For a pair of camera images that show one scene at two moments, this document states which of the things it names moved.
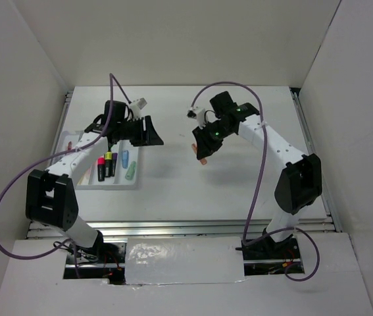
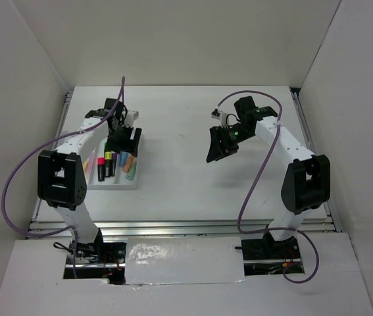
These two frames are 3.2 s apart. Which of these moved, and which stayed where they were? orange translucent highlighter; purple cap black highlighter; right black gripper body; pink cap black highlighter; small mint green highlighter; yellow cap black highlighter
Moved: orange translucent highlighter; right black gripper body
Stayed: yellow cap black highlighter; purple cap black highlighter; small mint green highlighter; pink cap black highlighter
